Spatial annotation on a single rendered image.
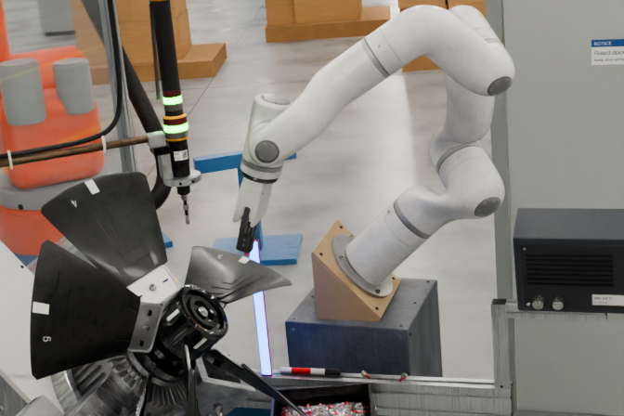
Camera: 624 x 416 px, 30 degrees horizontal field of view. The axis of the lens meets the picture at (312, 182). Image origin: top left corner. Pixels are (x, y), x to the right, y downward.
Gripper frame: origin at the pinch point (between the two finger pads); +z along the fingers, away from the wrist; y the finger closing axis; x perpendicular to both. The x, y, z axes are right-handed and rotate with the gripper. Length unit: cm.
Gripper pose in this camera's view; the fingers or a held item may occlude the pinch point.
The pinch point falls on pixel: (245, 241)
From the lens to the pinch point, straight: 242.3
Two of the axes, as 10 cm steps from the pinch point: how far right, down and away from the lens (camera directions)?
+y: -2.5, 3.0, -9.2
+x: 9.4, 2.8, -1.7
